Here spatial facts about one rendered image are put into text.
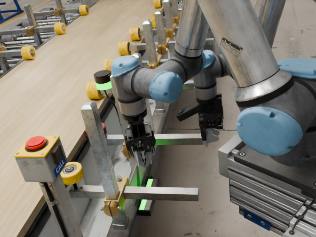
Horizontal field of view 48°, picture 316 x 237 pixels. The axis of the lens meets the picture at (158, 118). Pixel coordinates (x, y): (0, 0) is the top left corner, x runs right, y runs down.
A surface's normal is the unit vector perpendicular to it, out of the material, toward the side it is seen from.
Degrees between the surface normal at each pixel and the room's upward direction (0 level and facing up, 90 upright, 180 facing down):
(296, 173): 0
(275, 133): 97
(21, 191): 0
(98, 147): 90
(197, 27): 104
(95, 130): 90
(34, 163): 90
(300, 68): 8
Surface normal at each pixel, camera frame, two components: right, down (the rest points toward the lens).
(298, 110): 0.59, -0.17
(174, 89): 0.78, 0.22
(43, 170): -0.18, 0.53
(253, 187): -0.69, 0.45
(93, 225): -0.14, -0.85
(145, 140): 0.15, 0.48
